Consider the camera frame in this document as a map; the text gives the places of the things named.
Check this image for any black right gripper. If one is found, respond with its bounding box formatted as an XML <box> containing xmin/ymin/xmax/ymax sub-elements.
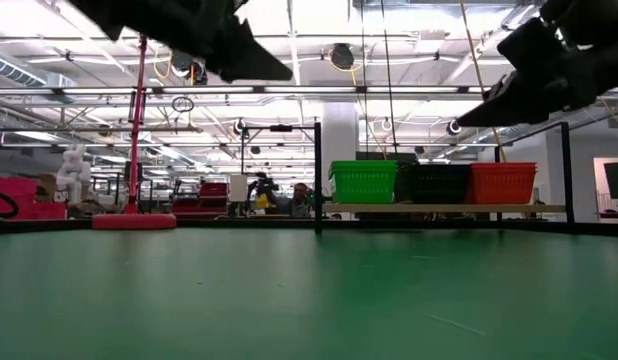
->
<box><xmin>456</xmin><ymin>18</ymin><xmax>618</xmax><ymax>129</ymax></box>

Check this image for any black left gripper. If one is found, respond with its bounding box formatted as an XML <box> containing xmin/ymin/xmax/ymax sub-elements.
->
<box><xmin>138</xmin><ymin>0</ymin><xmax>294</xmax><ymax>84</ymax></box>

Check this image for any small orange plastic basket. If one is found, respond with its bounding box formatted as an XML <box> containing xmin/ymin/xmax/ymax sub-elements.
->
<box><xmin>467</xmin><ymin>173</ymin><xmax>536</xmax><ymax>205</ymax></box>

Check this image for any large black plastic basket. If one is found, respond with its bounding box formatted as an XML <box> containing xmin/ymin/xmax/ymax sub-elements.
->
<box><xmin>396</xmin><ymin>163</ymin><xmax>473</xmax><ymax>171</ymax></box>

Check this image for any small black plastic basket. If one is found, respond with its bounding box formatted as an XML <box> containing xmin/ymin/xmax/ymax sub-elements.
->
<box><xmin>396</xmin><ymin>168</ymin><xmax>473</xmax><ymax>176</ymax></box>
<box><xmin>397</xmin><ymin>173</ymin><xmax>471</xmax><ymax>205</ymax></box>

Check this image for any small green plastic basket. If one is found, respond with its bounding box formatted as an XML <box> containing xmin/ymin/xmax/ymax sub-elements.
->
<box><xmin>330</xmin><ymin>170</ymin><xmax>398</xmax><ymax>205</ymax></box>

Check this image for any light wooden shelf board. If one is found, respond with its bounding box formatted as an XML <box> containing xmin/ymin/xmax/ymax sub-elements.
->
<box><xmin>322</xmin><ymin>203</ymin><xmax>568</xmax><ymax>214</ymax></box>

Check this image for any white building column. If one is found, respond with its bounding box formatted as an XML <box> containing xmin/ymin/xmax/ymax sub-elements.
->
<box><xmin>321</xmin><ymin>102</ymin><xmax>361</xmax><ymax>164</ymax></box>

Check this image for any white panel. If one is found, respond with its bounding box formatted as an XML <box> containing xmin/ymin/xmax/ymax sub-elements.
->
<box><xmin>228</xmin><ymin>173</ymin><xmax>249</xmax><ymax>204</ymax></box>

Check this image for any black and yellow device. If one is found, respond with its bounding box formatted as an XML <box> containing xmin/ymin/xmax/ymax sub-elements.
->
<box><xmin>246</xmin><ymin>171</ymin><xmax>281</xmax><ymax>210</ymax></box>

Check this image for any person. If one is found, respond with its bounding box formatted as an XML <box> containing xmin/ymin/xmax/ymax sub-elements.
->
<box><xmin>277</xmin><ymin>181</ymin><xmax>316</xmax><ymax>220</ymax></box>

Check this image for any red desk lamp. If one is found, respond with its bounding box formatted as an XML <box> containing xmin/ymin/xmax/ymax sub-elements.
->
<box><xmin>91</xmin><ymin>34</ymin><xmax>178</xmax><ymax>232</ymax></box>

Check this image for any red storage bin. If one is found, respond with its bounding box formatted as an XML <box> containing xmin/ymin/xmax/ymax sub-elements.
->
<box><xmin>0</xmin><ymin>176</ymin><xmax>68</xmax><ymax>222</ymax></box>

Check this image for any black ceiling cable reel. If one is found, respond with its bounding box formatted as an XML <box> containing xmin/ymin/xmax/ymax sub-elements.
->
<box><xmin>190</xmin><ymin>60</ymin><xmax>209</xmax><ymax>86</ymax></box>
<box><xmin>169</xmin><ymin>48</ymin><xmax>196</xmax><ymax>74</ymax></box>
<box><xmin>330</xmin><ymin>42</ymin><xmax>356</xmax><ymax>71</ymax></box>

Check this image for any yellow hanging cable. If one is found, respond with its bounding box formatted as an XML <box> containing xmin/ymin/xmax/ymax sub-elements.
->
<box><xmin>457</xmin><ymin>0</ymin><xmax>508</xmax><ymax>164</ymax></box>

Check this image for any black metal shelf frame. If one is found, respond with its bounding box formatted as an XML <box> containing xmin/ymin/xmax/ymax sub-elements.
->
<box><xmin>313</xmin><ymin>121</ymin><xmax>576</xmax><ymax>235</ymax></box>

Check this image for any wire rack with red bins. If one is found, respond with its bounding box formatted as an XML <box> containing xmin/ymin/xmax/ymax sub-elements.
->
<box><xmin>171</xmin><ymin>181</ymin><xmax>230</xmax><ymax>215</ymax></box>

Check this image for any black hanging cable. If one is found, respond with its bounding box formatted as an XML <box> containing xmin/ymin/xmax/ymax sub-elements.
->
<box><xmin>380</xmin><ymin>0</ymin><xmax>398</xmax><ymax>154</ymax></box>

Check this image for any black aluminium table frame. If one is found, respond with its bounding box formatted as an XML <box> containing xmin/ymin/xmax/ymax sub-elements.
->
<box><xmin>0</xmin><ymin>218</ymin><xmax>618</xmax><ymax>236</ymax></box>

